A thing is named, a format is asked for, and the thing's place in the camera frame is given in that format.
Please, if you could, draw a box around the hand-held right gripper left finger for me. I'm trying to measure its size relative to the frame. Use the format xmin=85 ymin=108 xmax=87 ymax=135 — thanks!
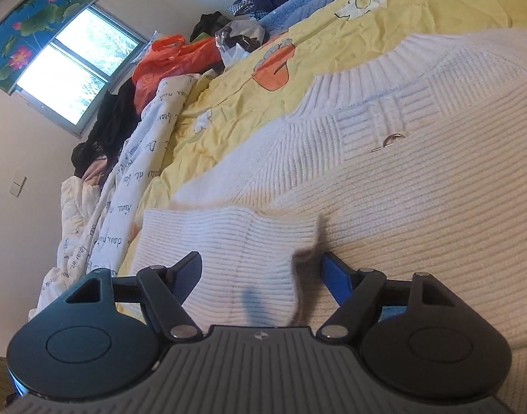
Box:
xmin=64 ymin=251 xmax=204 ymax=341

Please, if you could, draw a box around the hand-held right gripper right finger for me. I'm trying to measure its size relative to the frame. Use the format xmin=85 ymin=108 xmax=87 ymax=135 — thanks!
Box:
xmin=317 ymin=251 xmax=456 ymax=341

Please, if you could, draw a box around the white knit sweater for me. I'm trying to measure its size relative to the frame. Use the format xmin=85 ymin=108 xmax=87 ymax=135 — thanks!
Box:
xmin=127 ymin=28 xmax=527 ymax=414

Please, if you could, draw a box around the black clothes pile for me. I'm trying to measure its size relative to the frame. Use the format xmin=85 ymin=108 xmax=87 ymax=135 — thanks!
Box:
xmin=71 ymin=80 xmax=145 ymax=177

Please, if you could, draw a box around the white printed quilt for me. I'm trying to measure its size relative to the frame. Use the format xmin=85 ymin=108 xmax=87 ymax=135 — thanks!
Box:
xmin=37 ymin=73 xmax=204 ymax=311

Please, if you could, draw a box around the cream padded quilt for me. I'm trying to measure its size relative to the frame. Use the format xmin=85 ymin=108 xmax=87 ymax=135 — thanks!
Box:
xmin=58 ymin=177 xmax=104 ymax=246

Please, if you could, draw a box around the pink cloth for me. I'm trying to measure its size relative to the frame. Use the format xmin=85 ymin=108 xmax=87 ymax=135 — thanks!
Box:
xmin=82 ymin=157 xmax=113 ymax=186

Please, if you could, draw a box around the small metal pin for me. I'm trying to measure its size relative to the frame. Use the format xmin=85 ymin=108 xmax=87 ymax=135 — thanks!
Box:
xmin=371 ymin=133 xmax=406 ymax=153

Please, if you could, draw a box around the orange plastic bag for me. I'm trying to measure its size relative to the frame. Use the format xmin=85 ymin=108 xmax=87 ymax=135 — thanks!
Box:
xmin=131 ymin=34 xmax=225 ymax=113

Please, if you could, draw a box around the clear plastic bag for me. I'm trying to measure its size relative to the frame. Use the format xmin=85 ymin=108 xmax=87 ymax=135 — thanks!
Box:
xmin=214 ymin=19 xmax=267 ymax=70

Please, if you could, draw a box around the yellow floral bed sheet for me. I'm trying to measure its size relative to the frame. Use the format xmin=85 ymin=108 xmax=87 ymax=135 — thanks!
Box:
xmin=117 ymin=0 xmax=527 ymax=324

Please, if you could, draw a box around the dark green garment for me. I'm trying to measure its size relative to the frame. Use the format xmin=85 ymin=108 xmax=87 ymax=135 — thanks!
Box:
xmin=190 ymin=12 xmax=230 ymax=41

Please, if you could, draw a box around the sliding window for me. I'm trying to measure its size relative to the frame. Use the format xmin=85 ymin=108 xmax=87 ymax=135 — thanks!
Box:
xmin=15 ymin=4 xmax=149 ymax=139

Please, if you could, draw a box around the light blue fleece blanket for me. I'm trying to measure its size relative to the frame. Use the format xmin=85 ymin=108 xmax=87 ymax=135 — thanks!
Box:
xmin=257 ymin=0 xmax=363 ymax=31

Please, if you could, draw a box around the checkered cloth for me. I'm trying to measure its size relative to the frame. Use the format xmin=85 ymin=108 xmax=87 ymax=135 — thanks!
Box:
xmin=226 ymin=0 xmax=264 ymax=20

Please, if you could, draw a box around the blue lotus roller blind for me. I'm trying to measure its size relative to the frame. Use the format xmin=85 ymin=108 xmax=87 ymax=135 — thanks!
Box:
xmin=0 ymin=0 xmax=98 ymax=93

